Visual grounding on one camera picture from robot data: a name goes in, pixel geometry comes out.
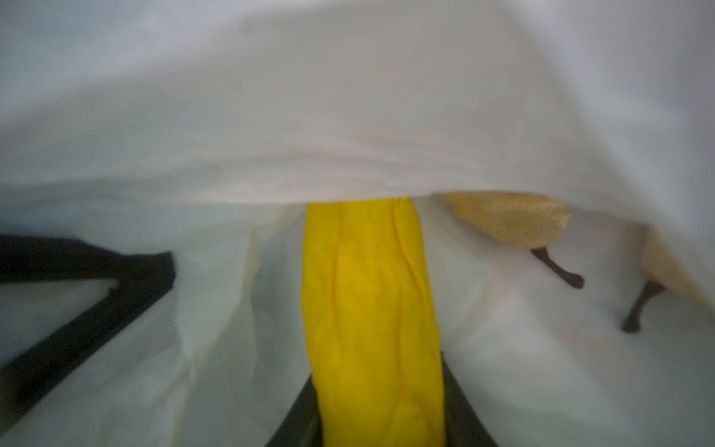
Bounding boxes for yellow banana fruit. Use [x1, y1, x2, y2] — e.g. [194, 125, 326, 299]
[301, 199, 447, 446]

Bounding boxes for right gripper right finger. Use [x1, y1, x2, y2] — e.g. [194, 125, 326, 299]
[441, 358, 498, 447]

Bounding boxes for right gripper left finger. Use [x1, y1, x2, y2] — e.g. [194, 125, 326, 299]
[266, 376, 323, 447]

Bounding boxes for beige round pear fruit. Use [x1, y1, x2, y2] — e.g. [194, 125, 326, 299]
[441, 191, 585, 289]

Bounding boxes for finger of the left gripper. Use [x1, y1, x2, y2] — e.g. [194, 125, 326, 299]
[1, 235, 176, 433]

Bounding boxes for translucent white plastic bag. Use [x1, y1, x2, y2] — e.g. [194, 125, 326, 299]
[1, 1, 714, 446]

